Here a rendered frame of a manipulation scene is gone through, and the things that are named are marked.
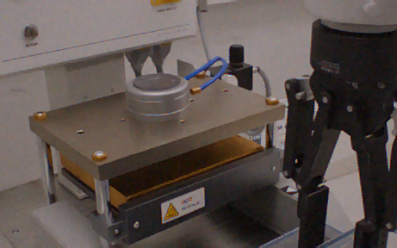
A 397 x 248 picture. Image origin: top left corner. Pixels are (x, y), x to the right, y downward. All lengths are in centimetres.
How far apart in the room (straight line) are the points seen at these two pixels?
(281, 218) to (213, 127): 18
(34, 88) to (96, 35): 50
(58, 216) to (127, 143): 15
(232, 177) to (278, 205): 10
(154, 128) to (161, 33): 23
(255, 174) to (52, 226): 25
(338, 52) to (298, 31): 113
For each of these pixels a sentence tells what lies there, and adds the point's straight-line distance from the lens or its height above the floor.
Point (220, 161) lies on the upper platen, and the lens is 73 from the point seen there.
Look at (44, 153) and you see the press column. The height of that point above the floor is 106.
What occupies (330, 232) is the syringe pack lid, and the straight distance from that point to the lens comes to 70.
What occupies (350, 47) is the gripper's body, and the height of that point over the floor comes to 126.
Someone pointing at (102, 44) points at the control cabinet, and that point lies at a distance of 84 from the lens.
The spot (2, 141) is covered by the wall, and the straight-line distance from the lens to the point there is 133.
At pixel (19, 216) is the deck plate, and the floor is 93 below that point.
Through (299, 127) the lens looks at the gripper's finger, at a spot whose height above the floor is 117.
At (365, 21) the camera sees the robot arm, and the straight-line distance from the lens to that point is 45.
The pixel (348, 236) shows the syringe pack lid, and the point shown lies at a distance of 63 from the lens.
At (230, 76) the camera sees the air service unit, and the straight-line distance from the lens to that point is 96.
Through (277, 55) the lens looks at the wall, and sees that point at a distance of 157.
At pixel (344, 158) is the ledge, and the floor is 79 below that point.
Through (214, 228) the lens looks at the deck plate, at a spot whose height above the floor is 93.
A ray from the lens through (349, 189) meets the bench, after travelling 133.
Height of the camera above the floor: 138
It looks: 23 degrees down
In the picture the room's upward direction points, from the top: 2 degrees counter-clockwise
